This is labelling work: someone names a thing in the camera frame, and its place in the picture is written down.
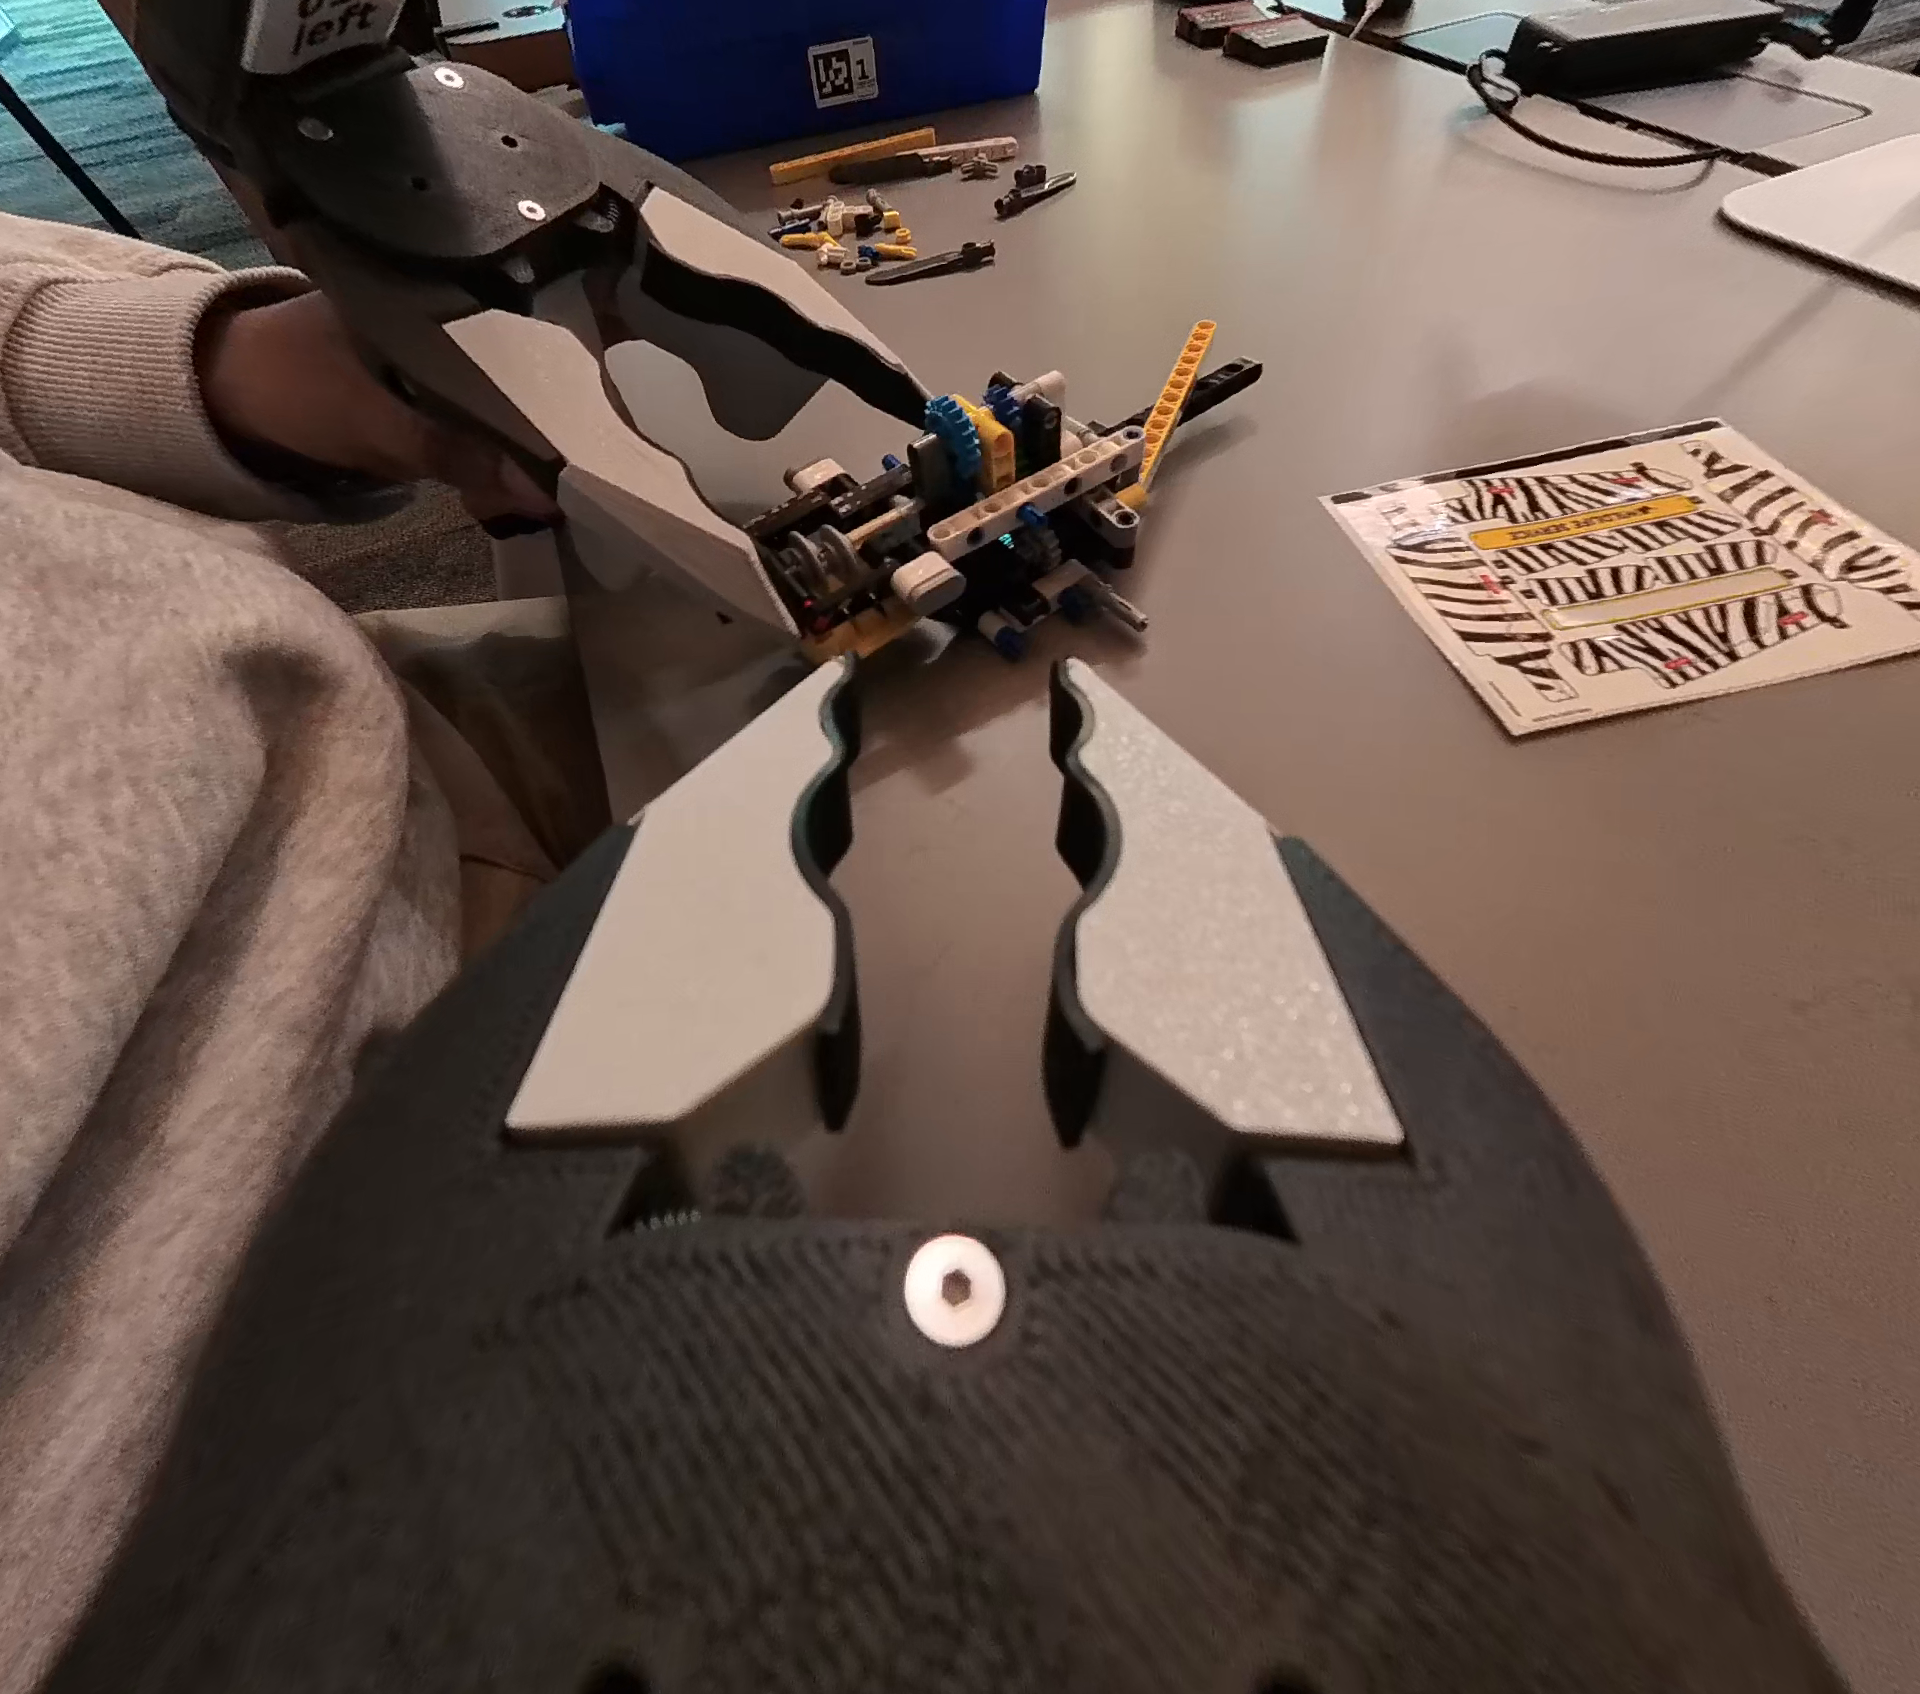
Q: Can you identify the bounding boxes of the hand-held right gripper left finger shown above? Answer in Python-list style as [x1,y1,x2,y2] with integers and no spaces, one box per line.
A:
[505,656,869,1155]

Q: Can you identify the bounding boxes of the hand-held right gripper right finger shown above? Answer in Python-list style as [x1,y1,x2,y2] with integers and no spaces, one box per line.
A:
[1038,656,1412,1194]

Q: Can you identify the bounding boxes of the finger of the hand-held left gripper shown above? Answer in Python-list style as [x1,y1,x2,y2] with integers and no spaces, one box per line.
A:
[443,303,811,644]
[619,184,936,434]

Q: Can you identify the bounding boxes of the partly built lego vehicle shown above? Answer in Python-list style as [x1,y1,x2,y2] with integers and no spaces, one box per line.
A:
[745,318,1267,664]

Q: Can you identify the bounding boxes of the person's left forearm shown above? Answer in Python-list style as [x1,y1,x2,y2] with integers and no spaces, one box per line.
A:
[0,208,324,512]

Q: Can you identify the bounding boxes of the pile of small lego parts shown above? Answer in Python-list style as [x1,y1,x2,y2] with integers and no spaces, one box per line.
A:
[770,138,1026,277]

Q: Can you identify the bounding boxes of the yellow lego beam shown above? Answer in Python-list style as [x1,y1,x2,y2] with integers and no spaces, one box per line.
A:
[769,126,940,188]

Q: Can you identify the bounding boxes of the person's left hand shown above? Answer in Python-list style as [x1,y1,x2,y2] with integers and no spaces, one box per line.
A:
[211,290,567,526]

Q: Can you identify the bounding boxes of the blue plastic bin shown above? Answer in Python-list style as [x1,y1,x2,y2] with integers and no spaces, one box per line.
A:
[563,0,1065,164]

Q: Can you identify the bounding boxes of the tan pants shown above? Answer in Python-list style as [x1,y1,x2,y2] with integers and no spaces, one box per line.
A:
[353,597,615,895]

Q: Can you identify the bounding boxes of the zebra striped sticker sheet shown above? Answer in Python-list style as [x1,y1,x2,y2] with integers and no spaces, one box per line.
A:
[1321,418,1920,738]

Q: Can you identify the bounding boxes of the black power adapter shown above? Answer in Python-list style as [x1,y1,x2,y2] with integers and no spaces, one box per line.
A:
[1504,0,1789,94]

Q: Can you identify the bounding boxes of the white rounded flat pad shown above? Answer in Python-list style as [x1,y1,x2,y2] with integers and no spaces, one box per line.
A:
[1722,138,1920,299]

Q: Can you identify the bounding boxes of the black power cable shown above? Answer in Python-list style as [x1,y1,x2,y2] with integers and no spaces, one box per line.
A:
[1466,57,1802,177]

